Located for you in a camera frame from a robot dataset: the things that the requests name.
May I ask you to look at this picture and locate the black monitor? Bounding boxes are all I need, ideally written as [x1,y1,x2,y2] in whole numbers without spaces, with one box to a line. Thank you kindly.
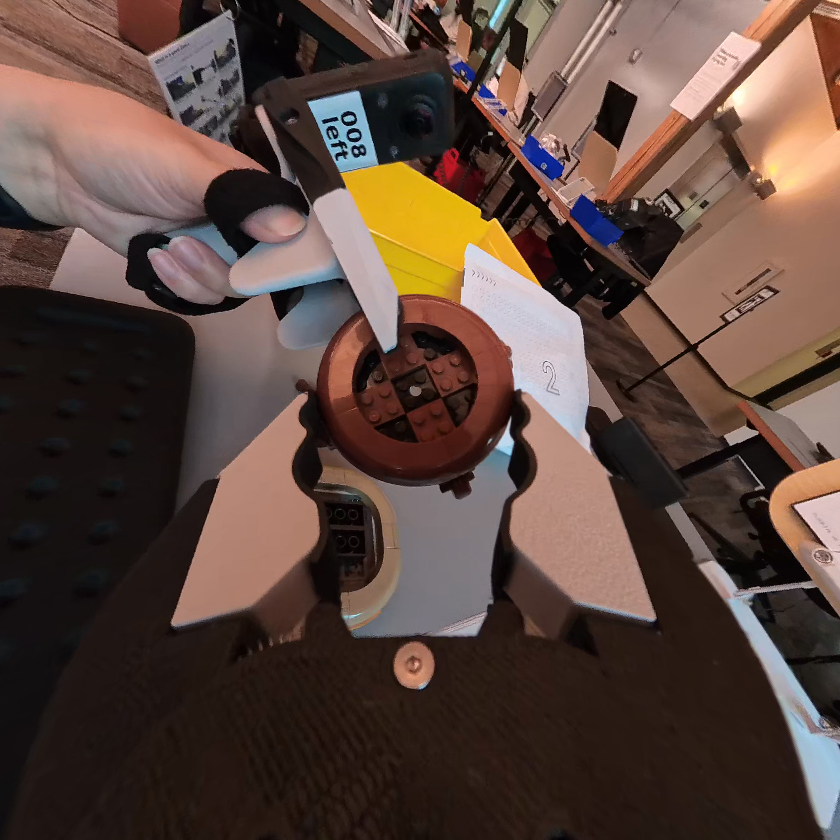
[592,80,639,147]

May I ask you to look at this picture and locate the red bag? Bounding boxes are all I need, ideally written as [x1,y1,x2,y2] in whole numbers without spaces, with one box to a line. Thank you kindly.
[433,147,481,199]

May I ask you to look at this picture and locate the person's left hand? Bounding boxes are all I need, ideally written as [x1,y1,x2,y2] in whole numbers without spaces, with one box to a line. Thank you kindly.
[0,66,309,306]

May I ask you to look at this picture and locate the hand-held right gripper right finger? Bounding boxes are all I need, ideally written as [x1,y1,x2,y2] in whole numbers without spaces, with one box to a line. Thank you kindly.
[495,390,657,641]

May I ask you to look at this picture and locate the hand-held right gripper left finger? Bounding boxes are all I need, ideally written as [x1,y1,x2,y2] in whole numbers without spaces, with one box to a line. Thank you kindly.
[172,394,342,641]

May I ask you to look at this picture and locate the black stanchion pole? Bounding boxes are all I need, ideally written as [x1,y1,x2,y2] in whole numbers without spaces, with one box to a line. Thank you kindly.
[617,314,750,403]

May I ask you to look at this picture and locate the black box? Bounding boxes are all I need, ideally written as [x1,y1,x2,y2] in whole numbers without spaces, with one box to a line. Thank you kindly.
[589,406,688,508]

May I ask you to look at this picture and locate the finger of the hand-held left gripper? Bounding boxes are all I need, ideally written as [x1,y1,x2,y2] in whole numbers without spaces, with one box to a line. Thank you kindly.
[277,281,361,352]
[314,189,403,353]

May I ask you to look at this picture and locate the white printed paper bag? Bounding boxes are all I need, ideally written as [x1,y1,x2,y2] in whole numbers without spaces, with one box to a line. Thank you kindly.
[459,244,592,457]

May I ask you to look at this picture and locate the white wall notice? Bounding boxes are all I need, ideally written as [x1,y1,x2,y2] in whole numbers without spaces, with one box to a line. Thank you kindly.
[669,31,762,122]

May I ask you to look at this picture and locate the photo info sign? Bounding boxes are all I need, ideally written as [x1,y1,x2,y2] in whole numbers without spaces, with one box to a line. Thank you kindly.
[147,13,245,147]

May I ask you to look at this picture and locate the cardboard box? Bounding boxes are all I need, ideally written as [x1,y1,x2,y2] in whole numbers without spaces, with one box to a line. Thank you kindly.
[576,130,619,193]

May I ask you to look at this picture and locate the tan brick ring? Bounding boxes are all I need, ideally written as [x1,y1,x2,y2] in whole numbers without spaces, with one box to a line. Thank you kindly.
[314,466,403,632]

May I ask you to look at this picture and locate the grey desk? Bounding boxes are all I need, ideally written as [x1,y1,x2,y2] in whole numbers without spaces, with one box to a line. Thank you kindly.
[49,226,690,641]

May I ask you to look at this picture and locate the brown brick ring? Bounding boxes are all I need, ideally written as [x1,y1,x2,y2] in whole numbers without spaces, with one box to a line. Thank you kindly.
[317,295,516,500]

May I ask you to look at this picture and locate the blue plastic bin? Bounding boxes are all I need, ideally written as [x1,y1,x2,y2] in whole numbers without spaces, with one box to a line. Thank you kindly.
[570,196,624,247]
[521,134,565,179]

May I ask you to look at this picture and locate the black equipment bag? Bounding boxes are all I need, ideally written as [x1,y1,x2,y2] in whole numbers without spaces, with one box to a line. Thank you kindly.
[597,200,685,278]

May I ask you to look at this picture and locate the yellow plastic bin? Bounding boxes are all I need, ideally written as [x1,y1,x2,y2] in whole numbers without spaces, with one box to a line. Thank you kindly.
[341,163,542,309]

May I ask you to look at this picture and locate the long wooden workbench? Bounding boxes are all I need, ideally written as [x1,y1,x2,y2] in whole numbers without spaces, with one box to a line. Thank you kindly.
[453,62,652,286]

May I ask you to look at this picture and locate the round wooden table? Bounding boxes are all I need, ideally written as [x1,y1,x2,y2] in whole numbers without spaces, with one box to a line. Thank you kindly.
[768,458,840,618]

